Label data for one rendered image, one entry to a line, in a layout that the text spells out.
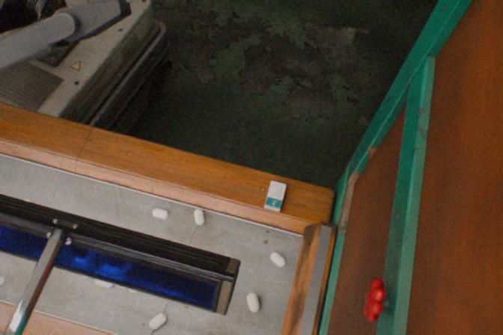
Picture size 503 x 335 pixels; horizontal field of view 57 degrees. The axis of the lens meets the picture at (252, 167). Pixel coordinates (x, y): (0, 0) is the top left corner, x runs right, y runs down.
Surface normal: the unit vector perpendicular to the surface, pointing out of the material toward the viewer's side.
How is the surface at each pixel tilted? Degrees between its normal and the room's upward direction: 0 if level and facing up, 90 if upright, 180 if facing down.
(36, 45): 51
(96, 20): 44
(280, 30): 0
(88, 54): 0
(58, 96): 1
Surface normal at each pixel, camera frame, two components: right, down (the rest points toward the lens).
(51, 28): 0.00, 0.31
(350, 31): 0.06, -0.44
